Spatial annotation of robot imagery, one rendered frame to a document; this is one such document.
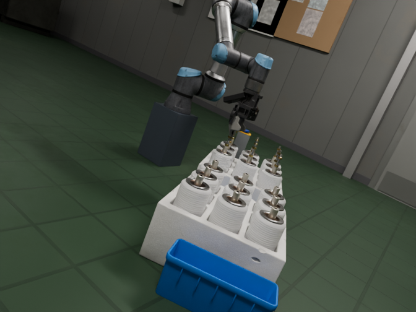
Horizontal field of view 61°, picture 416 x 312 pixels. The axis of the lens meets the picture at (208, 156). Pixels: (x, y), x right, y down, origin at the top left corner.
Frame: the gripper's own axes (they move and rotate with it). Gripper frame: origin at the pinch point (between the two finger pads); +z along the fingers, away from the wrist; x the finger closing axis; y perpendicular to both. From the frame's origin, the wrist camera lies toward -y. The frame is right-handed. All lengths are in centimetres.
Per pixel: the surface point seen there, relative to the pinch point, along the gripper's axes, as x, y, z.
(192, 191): -51, 30, 11
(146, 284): -64, 36, 35
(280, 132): 269, -111, 22
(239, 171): 1.2, 11.1, 13.9
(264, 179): 7.2, 20.6, 13.0
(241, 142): 34.5, -14.3, 8.6
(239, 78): 261, -194, -20
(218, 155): -4.6, 1.6, 10.9
